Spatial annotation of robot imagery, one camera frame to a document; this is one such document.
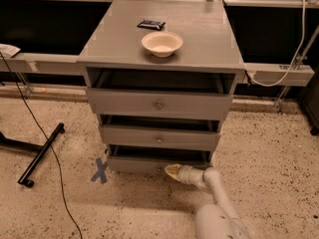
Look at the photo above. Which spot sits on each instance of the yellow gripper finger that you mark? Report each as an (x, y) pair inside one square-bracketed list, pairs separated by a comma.
[(172, 170)]

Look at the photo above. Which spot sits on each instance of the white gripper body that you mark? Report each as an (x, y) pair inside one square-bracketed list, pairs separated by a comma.
[(186, 174)]

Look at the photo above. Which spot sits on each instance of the grey bottom drawer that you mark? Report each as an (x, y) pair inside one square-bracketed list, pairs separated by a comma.
[(152, 160)]

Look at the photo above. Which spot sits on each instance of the grey drawer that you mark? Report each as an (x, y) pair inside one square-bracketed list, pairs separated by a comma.
[(160, 94), (191, 134), (152, 160)]

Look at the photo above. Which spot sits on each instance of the grey middle drawer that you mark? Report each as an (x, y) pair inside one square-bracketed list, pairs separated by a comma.
[(191, 134)]

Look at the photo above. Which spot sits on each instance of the grey wooden drawer cabinet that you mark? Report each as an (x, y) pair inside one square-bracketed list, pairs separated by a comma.
[(208, 42)]

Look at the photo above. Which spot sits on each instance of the grey top drawer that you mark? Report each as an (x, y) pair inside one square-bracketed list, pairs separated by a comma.
[(160, 94)]

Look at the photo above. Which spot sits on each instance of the blue tape cross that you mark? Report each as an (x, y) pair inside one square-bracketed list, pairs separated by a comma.
[(101, 171)]

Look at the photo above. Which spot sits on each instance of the dark snack packet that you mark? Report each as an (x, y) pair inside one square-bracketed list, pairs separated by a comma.
[(152, 25)]

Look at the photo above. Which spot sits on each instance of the black stand base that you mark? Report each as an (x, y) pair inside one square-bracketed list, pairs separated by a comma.
[(39, 149)]

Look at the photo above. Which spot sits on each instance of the white paper sheet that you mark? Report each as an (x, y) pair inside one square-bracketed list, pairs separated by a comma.
[(9, 51)]

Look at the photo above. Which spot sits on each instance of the grey metal frame rail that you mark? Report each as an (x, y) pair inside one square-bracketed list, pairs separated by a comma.
[(43, 64)]

